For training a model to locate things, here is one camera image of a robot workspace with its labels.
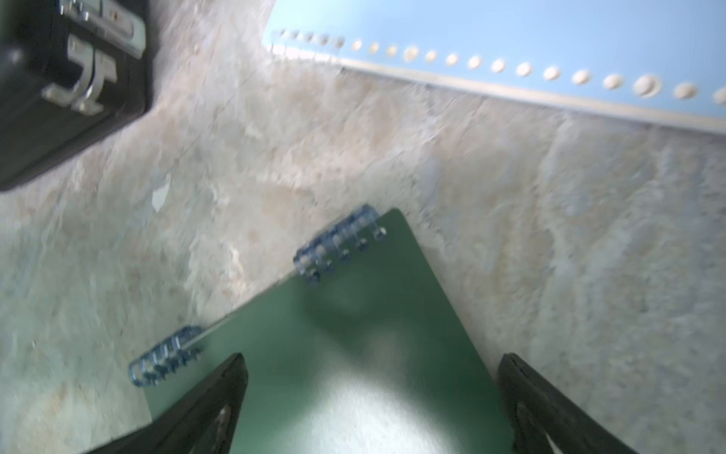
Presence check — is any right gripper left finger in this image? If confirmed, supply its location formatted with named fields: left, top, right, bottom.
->
left=92, top=353, right=249, bottom=454

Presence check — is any dark green spiral notebook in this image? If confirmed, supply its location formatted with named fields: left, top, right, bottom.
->
left=129, top=206, right=513, bottom=453

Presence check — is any black hard case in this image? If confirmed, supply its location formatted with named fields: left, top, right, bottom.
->
left=1, top=1, right=153, bottom=191

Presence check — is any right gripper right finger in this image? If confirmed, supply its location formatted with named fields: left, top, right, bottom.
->
left=497, top=353, right=635, bottom=454

